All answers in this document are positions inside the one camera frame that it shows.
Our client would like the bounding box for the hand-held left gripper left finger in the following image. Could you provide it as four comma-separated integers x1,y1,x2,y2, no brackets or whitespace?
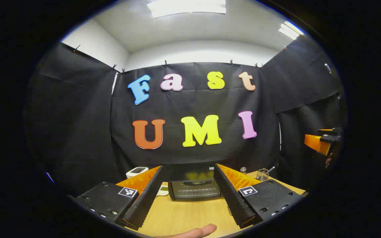
67,165,164,231

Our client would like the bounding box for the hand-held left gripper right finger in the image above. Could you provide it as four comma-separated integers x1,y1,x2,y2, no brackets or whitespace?
213,163,305,229

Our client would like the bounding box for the black electric oven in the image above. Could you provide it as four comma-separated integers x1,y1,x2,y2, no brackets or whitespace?
161,163,226,201

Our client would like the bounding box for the white toaster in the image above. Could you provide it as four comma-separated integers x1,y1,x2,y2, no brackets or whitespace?
126,167,149,179

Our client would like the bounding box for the clear glass cup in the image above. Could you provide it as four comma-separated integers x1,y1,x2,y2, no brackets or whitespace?
256,168,270,181

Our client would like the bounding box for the black backdrop cloth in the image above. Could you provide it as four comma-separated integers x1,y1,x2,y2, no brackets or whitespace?
23,35,348,195

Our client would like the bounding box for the small ceiling light panel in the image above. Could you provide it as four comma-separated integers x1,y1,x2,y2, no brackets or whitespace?
278,20,305,41

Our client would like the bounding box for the row of black clips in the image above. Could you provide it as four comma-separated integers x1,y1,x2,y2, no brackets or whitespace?
73,44,288,74

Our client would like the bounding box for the large ceiling light panel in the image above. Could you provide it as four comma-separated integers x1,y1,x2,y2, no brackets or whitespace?
147,0,227,19

